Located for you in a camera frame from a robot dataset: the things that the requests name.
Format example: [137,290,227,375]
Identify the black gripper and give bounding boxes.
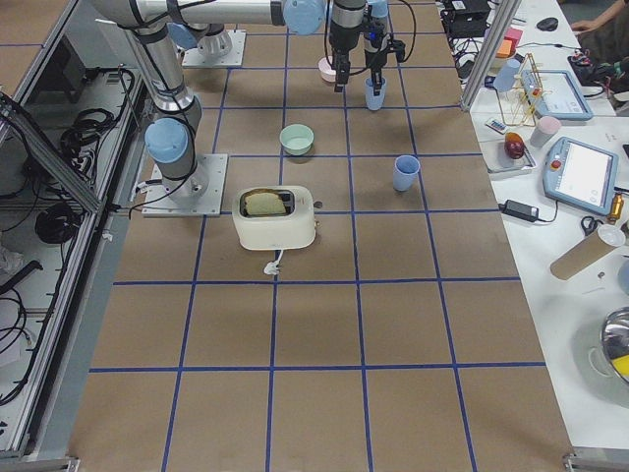
[363,16,406,96]
[328,0,367,92]

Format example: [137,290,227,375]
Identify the light blue cup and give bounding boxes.
[365,78,387,111]
[392,154,420,192]

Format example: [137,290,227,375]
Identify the pink bowl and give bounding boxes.
[317,57,336,84]

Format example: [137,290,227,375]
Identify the mint green bowl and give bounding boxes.
[279,124,315,156]

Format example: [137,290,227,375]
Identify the remote control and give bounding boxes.
[485,118,508,135]

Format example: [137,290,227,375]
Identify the red apple on tray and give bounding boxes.
[503,132,526,159]

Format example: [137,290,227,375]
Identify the toast slice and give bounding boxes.
[245,192,286,216]

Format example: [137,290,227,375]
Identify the cream white toaster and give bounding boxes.
[232,186,315,251]

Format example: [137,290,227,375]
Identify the teach pendant tablet far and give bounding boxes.
[520,70,594,121]

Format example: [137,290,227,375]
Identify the teach pendant tablet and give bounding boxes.
[543,137,619,215]
[520,70,594,121]

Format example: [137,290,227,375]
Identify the pink cup on desk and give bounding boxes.
[529,116,562,148]

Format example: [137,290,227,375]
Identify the black power adapter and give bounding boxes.
[498,200,539,222]

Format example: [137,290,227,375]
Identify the teach pendant tablet near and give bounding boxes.
[543,137,619,215]

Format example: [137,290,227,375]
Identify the cardboard tube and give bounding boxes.
[549,224,626,280]

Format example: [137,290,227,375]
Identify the metal bowl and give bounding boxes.
[588,307,628,384]

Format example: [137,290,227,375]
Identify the aluminium frame post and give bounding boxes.
[460,0,521,111]

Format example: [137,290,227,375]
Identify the gold wire rack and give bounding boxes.
[498,52,544,128]

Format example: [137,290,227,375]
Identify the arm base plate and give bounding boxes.
[142,153,228,217]
[182,29,246,69]

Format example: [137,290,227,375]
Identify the toaster white cable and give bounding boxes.
[263,248,286,276]

